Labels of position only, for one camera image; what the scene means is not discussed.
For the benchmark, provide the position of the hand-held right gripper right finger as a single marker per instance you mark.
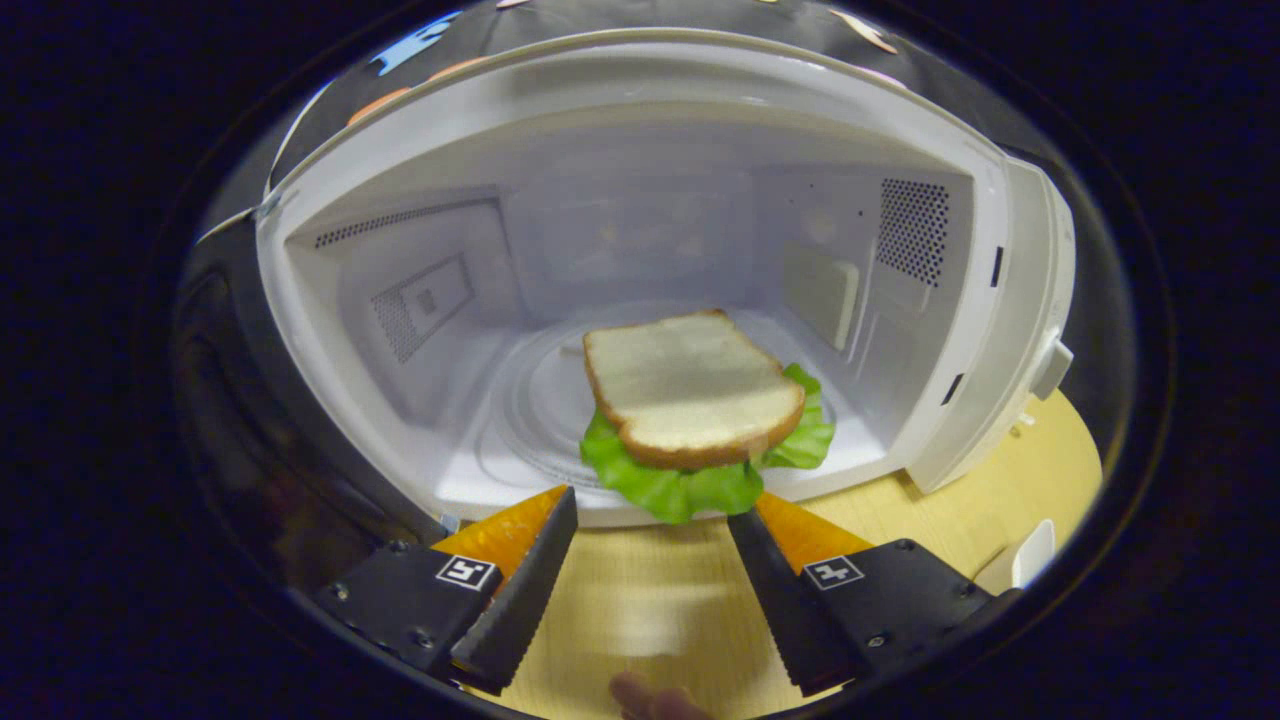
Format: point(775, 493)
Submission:
point(775, 590)

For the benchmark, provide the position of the white microwave oven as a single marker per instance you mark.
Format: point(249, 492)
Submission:
point(650, 220)

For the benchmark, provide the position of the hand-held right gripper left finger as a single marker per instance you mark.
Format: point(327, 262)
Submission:
point(520, 605)

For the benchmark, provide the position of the glass turntable plate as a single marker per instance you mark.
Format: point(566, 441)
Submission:
point(540, 400)

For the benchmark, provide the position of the lettuce sandwich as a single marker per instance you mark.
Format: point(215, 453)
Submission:
point(690, 385)

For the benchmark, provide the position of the white divided tray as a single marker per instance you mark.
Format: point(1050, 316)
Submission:
point(1035, 555)

